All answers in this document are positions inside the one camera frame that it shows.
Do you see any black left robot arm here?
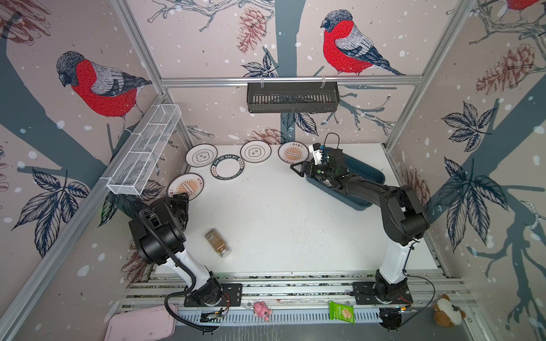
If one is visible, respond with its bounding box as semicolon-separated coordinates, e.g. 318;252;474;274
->
129;193;223;306

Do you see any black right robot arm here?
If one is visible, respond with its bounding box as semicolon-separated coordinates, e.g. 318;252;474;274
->
290;143;430;303

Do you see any sunburst plate back right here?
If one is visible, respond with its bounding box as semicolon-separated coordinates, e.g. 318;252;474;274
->
277;142;309;164

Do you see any sunburst plate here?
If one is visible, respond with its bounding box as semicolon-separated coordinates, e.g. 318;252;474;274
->
277;142;309;164
166;173;205;200

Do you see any sunburst plate front left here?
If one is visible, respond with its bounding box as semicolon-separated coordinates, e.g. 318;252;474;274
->
166;173;205;200

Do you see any white clover plate right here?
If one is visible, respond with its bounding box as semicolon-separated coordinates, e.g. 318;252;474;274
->
240;141;272;163

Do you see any white clover plate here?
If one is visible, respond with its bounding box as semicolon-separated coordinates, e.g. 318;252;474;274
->
240;141;272;163
185;144;218;168

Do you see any spice jar with granules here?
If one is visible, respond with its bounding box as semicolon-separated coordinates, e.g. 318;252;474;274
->
205;229;231;258

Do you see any white clover plate left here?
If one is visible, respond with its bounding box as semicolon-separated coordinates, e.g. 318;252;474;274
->
185;144;218;168

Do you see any small green rim plate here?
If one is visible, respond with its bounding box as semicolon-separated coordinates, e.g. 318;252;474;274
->
210;154;245;181

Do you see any pink tray lid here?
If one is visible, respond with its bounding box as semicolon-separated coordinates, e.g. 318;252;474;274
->
105;306;176;341

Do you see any pink plush toy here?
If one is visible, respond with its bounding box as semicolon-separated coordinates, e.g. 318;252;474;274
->
253;301;272;322

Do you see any green snack packet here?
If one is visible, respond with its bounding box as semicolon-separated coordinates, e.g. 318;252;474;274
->
328;301;355;325

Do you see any brown white plush dog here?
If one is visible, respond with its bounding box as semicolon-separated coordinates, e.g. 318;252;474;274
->
432;294;466;328

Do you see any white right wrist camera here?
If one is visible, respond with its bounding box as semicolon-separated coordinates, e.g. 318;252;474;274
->
309;143;328;166

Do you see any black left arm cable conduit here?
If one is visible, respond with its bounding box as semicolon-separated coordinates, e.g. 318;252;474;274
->
138;208;223;333

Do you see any black hanging wire basket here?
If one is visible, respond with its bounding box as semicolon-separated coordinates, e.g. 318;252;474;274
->
247;82;340;114

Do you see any aluminium horizontal frame bar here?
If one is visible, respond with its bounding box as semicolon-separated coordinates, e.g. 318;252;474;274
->
160;75;424;89

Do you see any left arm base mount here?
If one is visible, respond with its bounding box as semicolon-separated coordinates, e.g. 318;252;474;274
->
183;281;243;308

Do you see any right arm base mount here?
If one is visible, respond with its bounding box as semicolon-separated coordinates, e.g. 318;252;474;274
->
352;278;413;306

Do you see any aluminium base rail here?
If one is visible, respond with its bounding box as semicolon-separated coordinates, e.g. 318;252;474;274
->
117;270;483;329

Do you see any aluminium frame post back right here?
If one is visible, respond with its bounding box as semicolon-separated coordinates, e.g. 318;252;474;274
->
384;0;475;153

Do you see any aluminium frame post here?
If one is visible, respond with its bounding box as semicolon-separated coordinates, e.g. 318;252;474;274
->
108;0;195;150
384;0;475;153

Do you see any aluminium frame post back left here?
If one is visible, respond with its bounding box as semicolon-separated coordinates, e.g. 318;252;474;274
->
108;0;195;150

